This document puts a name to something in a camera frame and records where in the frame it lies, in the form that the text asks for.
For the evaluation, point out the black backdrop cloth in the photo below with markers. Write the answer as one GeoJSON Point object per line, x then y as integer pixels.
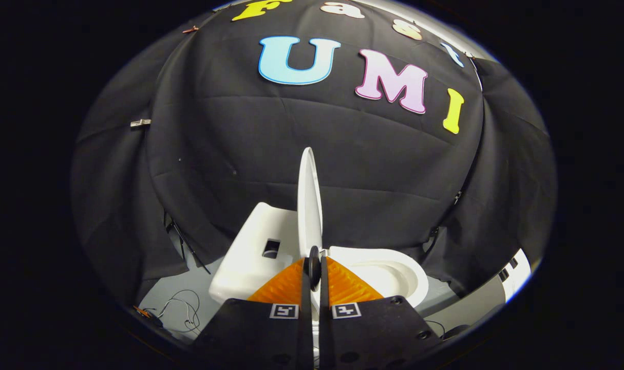
{"type": "Point", "coordinates": [291, 144]}

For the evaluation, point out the black stand leg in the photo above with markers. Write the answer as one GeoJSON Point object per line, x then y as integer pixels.
{"type": "Point", "coordinates": [184, 242]}

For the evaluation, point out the white toilet lid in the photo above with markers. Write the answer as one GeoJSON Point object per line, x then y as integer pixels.
{"type": "Point", "coordinates": [309, 205]}

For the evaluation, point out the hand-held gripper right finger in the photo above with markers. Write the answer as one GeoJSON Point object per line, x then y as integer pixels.
{"type": "Point", "coordinates": [368, 334]}

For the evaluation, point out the silver cloth clip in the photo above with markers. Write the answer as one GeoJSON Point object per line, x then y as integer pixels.
{"type": "Point", "coordinates": [140, 123]}

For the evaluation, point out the white ceramic toilet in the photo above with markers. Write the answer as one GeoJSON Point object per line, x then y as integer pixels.
{"type": "Point", "coordinates": [250, 246]}

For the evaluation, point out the white toilet seat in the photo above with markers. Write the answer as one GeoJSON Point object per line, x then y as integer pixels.
{"type": "Point", "coordinates": [409, 267]}

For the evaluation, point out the black round lid tab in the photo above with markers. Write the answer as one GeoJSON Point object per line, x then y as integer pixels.
{"type": "Point", "coordinates": [314, 268]}

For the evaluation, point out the grey box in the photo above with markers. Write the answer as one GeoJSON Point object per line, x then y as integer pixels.
{"type": "Point", "coordinates": [471, 303]}

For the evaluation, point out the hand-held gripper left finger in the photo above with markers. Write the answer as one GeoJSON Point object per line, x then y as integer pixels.
{"type": "Point", "coordinates": [260, 334]}

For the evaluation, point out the copper cloth clip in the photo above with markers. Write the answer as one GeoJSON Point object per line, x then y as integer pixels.
{"type": "Point", "coordinates": [191, 30]}

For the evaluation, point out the white black striped panel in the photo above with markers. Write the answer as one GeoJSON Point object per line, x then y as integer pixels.
{"type": "Point", "coordinates": [517, 272]}

